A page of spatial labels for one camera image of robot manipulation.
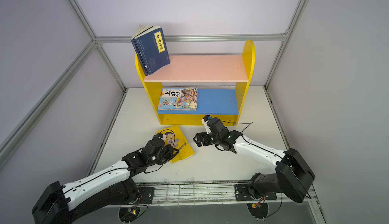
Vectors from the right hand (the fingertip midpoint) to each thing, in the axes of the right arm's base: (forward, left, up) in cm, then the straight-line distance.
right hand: (200, 135), depth 82 cm
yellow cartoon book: (-6, +9, -5) cm, 12 cm away
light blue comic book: (+22, +14, +5) cm, 27 cm away
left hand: (-5, +11, -2) cm, 13 cm away
